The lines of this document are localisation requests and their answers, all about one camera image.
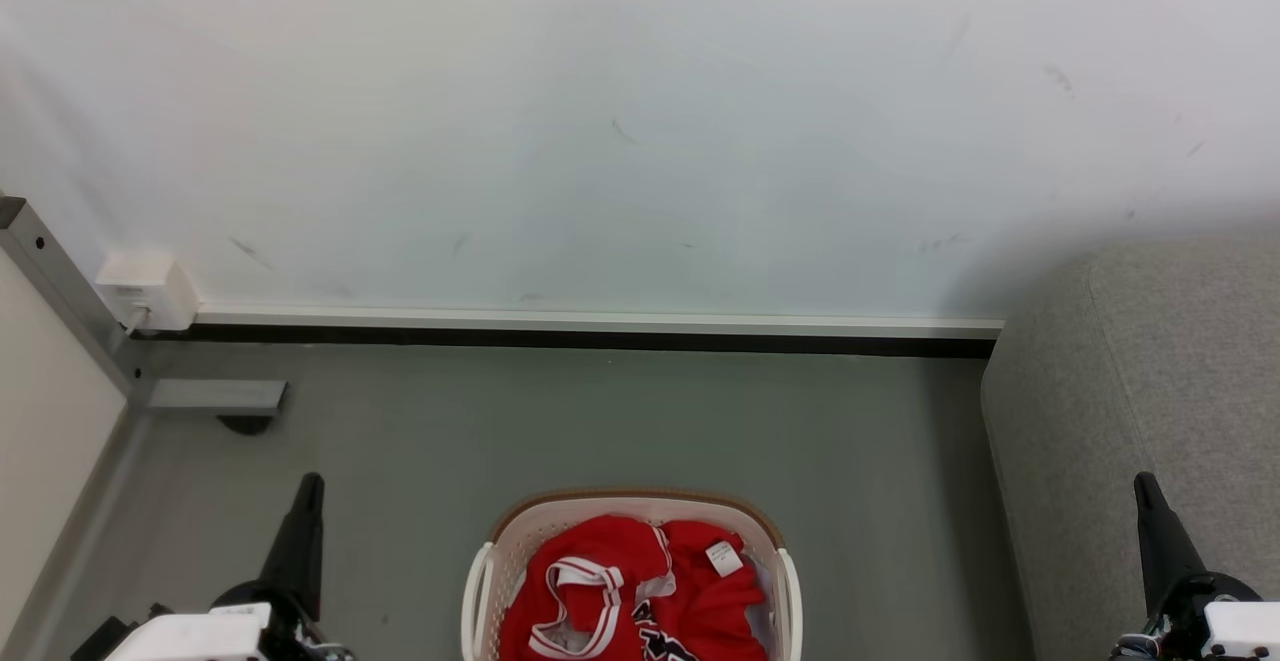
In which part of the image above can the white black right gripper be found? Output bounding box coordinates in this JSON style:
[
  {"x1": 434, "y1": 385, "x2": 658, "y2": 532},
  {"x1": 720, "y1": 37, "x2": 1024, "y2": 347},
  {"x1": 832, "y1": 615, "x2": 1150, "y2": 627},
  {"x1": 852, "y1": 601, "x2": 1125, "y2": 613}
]
[{"x1": 1112, "y1": 472, "x2": 1280, "y2": 661}]

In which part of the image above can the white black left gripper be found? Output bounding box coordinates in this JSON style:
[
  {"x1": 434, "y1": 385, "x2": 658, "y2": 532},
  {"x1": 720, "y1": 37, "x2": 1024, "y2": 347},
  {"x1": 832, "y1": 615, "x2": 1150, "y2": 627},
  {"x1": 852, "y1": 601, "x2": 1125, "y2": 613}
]
[{"x1": 100, "y1": 473, "x2": 353, "y2": 661}]

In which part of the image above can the red garment with striped trim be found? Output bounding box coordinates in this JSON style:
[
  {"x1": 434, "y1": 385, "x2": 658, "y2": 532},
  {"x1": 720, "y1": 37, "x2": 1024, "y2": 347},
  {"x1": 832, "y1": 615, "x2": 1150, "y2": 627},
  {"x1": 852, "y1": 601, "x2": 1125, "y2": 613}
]
[{"x1": 498, "y1": 514, "x2": 673, "y2": 661}]

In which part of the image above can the grey fabric sofa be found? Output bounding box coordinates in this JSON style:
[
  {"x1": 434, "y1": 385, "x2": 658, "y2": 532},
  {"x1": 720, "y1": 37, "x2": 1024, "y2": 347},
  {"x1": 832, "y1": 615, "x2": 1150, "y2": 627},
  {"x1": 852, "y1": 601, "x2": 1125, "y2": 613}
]
[{"x1": 980, "y1": 239, "x2": 1280, "y2": 661}]

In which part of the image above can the white plastic laundry basket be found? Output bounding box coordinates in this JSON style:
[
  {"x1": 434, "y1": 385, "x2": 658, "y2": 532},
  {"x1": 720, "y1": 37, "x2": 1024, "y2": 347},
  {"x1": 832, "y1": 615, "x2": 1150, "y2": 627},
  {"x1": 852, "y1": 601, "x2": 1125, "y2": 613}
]
[{"x1": 461, "y1": 487, "x2": 803, "y2": 661}]

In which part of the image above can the white partition panel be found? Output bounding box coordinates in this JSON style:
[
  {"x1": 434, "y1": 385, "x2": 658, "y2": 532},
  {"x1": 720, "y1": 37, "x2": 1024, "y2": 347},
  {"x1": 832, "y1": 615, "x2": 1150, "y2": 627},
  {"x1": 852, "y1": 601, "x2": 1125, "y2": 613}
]
[{"x1": 0, "y1": 251, "x2": 129, "y2": 632}]

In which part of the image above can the white and black baseboard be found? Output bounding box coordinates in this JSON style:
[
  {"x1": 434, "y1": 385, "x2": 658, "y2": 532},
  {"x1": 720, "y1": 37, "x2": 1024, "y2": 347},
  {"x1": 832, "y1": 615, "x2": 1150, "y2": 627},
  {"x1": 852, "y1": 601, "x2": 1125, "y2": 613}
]
[{"x1": 130, "y1": 303, "x2": 1005, "y2": 360}]

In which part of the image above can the grey metal frame foot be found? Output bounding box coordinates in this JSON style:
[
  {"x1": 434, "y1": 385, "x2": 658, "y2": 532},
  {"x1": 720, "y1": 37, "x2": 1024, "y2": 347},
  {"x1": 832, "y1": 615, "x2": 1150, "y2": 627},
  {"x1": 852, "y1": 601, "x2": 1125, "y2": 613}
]
[{"x1": 145, "y1": 379, "x2": 289, "y2": 417}]

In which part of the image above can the white wall socket box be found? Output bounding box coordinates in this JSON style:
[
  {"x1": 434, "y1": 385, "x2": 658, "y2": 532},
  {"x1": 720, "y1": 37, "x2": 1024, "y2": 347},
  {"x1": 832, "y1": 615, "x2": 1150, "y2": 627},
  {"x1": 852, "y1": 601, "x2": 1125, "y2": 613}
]
[{"x1": 95, "y1": 253, "x2": 199, "y2": 334}]

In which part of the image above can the grey metal frame post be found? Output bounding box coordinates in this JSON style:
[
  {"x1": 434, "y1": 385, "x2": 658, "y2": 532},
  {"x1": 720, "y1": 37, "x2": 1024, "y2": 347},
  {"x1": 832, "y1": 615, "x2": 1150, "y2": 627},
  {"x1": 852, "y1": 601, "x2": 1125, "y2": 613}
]
[{"x1": 0, "y1": 196, "x2": 151, "y2": 407}]

